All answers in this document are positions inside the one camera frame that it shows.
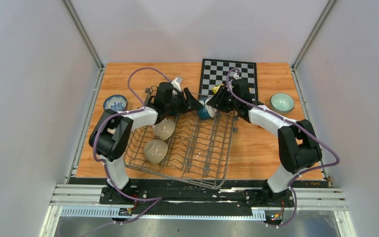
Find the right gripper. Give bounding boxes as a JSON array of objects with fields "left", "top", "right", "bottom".
[{"left": 207, "top": 85, "right": 240, "bottom": 114}]

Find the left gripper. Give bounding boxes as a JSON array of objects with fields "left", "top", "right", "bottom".
[{"left": 165, "top": 88, "right": 203, "bottom": 115}]

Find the teal white bowl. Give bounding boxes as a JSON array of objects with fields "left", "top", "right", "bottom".
[{"left": 196, "top": 97, "right": 217, "bottom": 120}]

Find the beige bowl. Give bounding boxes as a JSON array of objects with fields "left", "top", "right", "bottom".
[
  {"left": 152, "top": 118, "right": 176, "bottom": 141},
  {"left": 144, "top": 139, "right": 168, "bottom": 164}
]

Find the grey wire dish rack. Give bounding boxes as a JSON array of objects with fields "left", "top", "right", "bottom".
[{"left": 124, "top": 112, "right": 237, "bottom": 189}]

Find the light teal checked bowl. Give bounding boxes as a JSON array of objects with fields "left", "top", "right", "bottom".
[{"left": 270, "top": 93, "right": 295, "bottom": 114}]

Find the white blue floral bowl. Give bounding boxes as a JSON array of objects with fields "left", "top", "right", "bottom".
[{"left": 103, "top": 94, "right": 128, "bottom": 112}]

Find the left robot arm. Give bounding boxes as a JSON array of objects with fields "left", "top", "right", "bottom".
[{"left": 89, "top": 82, "right": 203, "bottom": 204}]

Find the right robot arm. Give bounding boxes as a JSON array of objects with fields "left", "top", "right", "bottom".
[{"left": 206, "top": 79, "right": 322, "bottom": 206}]

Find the yellow toy block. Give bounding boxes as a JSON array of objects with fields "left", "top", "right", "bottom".
[{"left": 211, "top": 84, "right": 223, "bottom": 95}]

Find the black white chessboard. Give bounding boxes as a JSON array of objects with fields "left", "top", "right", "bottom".
[{"left": 198, "top": 58, "right": 259, "bottom": 102}]

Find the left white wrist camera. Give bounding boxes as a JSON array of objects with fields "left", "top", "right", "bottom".
[{"left": 170, "top": 77, "right": 183, "bottom": 92}]

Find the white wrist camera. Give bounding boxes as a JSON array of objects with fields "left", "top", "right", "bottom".
[
  {"left": 170, "top": 77, "right": 183, "bottom": 92},
  {"left": 232, "top": 73, "right": 241, "bottom": 79}
]

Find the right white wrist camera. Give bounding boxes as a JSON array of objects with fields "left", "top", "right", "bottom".
[{"left": 232, "top": 73, "right": 241, "bottom": 79}]

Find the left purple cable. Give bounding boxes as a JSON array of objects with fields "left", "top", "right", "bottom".
[{"left": 92, "top": 67, "right": 174, "bottom": 202}]

